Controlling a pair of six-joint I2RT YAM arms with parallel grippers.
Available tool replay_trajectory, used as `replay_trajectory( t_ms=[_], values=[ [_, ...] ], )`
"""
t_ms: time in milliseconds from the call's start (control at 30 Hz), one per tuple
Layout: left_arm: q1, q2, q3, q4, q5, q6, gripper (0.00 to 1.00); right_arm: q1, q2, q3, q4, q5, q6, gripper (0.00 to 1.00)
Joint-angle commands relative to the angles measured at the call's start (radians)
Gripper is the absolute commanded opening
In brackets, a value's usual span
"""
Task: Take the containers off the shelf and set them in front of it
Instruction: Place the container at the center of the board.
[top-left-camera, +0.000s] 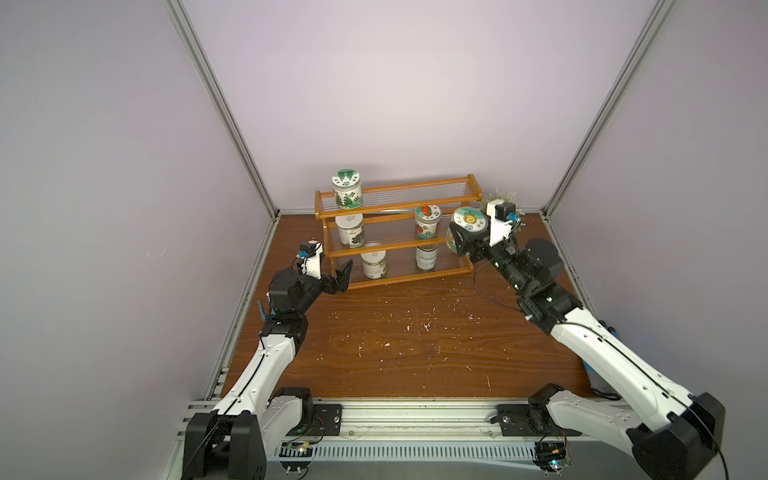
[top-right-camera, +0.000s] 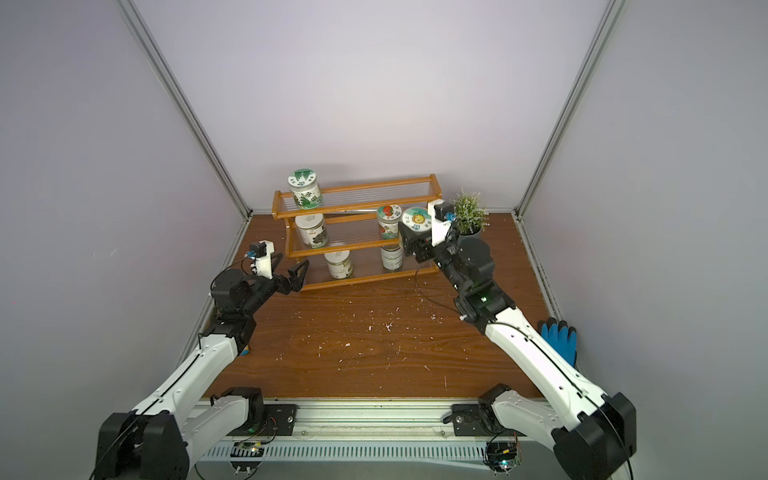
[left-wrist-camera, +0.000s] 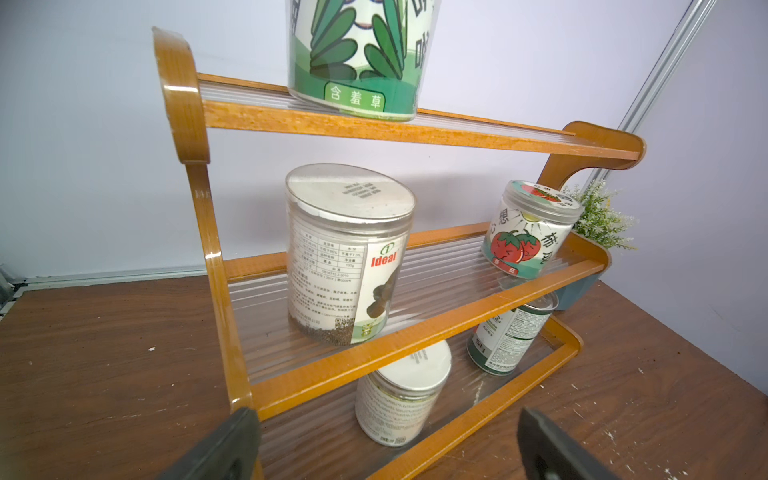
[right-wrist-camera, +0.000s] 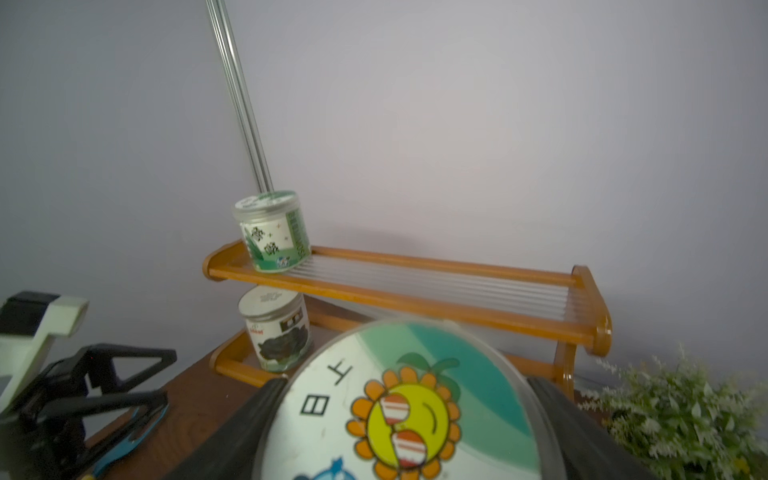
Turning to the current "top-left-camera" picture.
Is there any aluminium front rail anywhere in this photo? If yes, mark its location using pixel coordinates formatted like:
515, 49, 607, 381
268, 392, 640, 469

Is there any potted green plant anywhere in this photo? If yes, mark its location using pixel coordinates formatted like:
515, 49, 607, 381
478, 190, 525, 233

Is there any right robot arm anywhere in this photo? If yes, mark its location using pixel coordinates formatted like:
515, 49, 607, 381
450, 223, 726, 479

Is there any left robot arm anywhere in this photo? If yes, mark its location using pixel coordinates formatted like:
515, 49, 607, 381
180, 259, 353, 479

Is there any right controller board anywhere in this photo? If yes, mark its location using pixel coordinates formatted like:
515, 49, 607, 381
533, 441, 572, 475

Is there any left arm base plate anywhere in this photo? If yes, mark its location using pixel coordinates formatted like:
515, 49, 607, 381
288, 403, 343, 438

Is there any aluminium corner post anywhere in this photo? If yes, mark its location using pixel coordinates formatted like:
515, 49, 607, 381
540, 0, 677, 222
165, 0, 280, 223

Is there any jar with green leaf lid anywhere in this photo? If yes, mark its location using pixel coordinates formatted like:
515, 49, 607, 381
332, 169, 363, 209

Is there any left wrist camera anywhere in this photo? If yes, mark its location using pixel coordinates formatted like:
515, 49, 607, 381
297, 240, 324, 280

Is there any jar with red strawberry lid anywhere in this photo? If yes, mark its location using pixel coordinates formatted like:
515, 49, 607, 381
414, 204, 442, 239

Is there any blue gardening glove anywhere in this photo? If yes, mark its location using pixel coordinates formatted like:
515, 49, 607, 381
582, 361, 622, 401

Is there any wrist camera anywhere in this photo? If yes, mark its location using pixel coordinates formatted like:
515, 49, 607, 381
297, 240, 324, 280
486, 199, 520, 247

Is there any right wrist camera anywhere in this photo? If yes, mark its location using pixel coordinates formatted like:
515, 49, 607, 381
486, 199, 520, 247

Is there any jar with sunflower lid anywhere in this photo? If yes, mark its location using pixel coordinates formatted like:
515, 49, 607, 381
446, 207, 489, 254

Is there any jar with plain white lid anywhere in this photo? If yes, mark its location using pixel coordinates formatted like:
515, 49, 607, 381
335, 214, 365, 249

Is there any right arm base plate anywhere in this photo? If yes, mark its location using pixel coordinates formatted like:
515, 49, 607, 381
488, 403, 582, 437

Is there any controller board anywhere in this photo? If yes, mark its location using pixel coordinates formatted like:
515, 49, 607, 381
533, 441, 572, 475
277, 441, 315, 479

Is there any wooden three-tier shelf rack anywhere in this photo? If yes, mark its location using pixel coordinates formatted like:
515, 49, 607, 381
314, 174, 482, 290

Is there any left aluminium corner post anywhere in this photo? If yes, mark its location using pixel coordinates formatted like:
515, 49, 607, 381
165, 0, 280, 223

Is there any right aluminium corner post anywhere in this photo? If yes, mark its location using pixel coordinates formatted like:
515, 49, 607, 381
540, 0, 677, 222

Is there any blue garden hand rake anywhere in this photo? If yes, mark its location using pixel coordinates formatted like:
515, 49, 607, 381
257, 300, 267, 323

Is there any left controller board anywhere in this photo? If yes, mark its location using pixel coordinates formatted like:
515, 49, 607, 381
277, 441, 315, 479

